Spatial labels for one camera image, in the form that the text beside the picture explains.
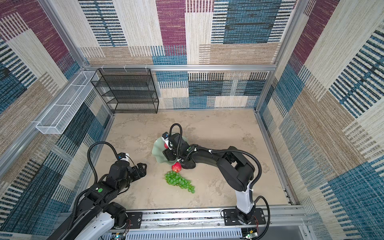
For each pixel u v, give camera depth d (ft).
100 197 1.70
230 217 2.40
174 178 2.66
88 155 1.99
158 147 3.13
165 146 3.17
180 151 2.28
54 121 2.29
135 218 2.44
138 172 2.28
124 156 2.32
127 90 3.66
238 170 1.67
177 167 2.82
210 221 2.41
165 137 2.60
